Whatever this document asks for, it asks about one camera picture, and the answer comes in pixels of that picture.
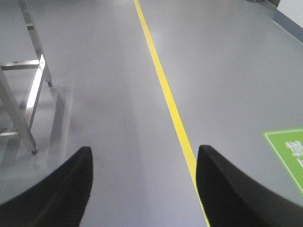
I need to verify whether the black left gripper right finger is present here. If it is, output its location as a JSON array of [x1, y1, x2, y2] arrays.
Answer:
[[196, 145, 303, 227]]

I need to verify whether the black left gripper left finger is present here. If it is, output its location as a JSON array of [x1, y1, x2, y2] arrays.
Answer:
[[0, 147, 93, 227]]

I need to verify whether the green floor safety sign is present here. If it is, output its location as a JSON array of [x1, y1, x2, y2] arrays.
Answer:
[[262, 128, 303, 193]]

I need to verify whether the stainless steel rack frame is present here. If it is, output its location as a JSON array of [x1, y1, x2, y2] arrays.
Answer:
[[0, 0, 54, 154]]

